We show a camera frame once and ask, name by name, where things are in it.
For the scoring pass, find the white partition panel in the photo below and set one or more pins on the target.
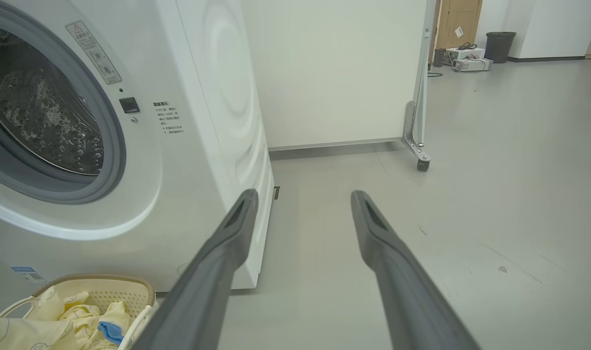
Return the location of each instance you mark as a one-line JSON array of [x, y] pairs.
[[334, 73]]

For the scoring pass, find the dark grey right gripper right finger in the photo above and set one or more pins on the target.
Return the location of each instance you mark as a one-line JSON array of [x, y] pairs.
[[407, 296]]

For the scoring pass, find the white paper note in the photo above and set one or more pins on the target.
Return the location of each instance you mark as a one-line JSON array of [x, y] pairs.
[[458, 32]]

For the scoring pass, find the cream basket with brown rim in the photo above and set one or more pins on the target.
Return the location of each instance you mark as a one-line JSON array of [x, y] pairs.
[[110, 291]]

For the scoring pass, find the cream garment with blue cuffs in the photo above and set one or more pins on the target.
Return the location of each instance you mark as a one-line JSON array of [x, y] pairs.
[[115, 316], [27, 330]]

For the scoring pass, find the black trash bin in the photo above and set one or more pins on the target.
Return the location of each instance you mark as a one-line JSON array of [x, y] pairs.
[[499, 48]]

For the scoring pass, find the white flat device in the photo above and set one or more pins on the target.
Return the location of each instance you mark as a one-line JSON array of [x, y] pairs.
[[473, 65]]

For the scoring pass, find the grey partition foot with caster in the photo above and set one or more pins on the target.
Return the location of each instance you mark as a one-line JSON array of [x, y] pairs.
[[412, 141]]

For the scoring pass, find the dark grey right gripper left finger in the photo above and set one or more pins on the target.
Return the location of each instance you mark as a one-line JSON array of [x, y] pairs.
[[207, 291]]

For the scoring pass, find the white equipment box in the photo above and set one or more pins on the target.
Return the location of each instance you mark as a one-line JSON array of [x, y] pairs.
[[465, 54]]

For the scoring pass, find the grey warning sticker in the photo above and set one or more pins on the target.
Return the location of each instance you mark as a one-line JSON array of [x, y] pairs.
[[93, 51]]

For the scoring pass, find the white front-load washing machine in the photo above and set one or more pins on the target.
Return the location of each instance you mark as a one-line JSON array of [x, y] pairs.
[[203, 121]]

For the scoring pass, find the blue energy label sticker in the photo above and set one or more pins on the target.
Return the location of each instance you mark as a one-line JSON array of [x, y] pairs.
[[28, 276]]

